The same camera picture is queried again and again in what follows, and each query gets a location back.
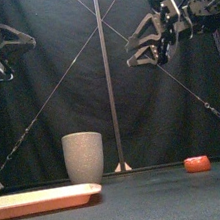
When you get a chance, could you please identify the grey speckled cup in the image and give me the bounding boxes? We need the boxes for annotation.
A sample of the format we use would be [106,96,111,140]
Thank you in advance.
[60,128,110,190]

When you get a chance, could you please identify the cream and orange tray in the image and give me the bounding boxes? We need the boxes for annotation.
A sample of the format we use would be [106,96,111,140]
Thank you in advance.
[0,178,105,220]

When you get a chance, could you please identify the black table frame rail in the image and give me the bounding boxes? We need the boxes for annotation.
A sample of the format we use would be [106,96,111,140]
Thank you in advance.
[0,151,220,199]

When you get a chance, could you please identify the black cloth backdrop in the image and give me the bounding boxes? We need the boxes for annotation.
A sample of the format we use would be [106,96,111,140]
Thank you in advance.
[0,0,220,195]

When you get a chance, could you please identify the vertical metal frame pole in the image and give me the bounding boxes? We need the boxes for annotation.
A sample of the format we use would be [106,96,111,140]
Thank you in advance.
[86,0,133,174]

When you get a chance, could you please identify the small red bowl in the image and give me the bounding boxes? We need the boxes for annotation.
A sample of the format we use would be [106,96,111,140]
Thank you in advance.
[182,153,213,175]

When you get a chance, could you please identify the diagonal steel brace wire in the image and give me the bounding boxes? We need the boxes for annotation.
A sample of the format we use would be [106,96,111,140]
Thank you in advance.
[0,0,162,181]
[64,0,220,163]

